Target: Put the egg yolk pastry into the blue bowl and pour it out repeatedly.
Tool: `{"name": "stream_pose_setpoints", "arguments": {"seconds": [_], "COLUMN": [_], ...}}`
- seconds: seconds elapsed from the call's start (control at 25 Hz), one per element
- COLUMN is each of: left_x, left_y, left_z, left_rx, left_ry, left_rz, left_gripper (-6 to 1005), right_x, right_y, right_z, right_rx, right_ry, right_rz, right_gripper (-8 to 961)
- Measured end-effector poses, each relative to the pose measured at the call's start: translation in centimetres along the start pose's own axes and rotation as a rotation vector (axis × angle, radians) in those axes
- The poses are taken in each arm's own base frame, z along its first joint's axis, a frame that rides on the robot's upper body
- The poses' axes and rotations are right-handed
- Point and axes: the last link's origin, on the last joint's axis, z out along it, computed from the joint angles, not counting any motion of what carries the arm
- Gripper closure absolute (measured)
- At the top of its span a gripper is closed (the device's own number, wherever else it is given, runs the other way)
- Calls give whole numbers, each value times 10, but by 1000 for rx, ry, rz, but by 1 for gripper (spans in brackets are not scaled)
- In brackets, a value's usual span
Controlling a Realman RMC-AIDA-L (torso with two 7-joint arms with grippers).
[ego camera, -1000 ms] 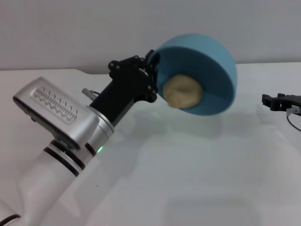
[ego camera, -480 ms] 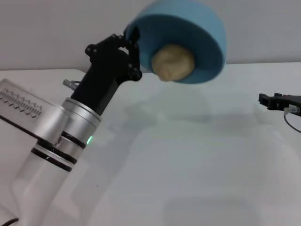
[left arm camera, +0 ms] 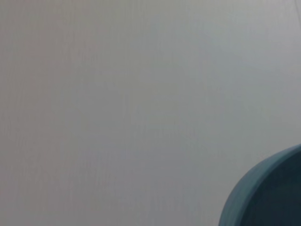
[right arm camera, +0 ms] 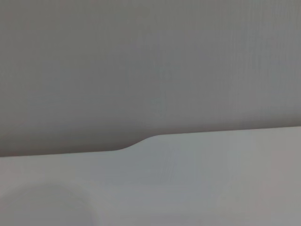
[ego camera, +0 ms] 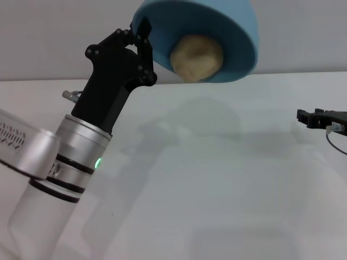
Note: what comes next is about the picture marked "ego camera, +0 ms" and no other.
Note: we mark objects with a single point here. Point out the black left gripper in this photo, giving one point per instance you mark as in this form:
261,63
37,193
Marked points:
108,81

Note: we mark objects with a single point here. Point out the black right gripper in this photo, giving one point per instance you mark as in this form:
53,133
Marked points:
333,116

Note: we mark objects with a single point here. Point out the beige egg yolk pastry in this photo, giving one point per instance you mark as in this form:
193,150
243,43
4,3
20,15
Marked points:
198,57

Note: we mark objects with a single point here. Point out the blue bowl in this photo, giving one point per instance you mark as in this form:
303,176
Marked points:
238,40

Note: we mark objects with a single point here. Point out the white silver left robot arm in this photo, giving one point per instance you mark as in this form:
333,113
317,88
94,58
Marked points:
67,151

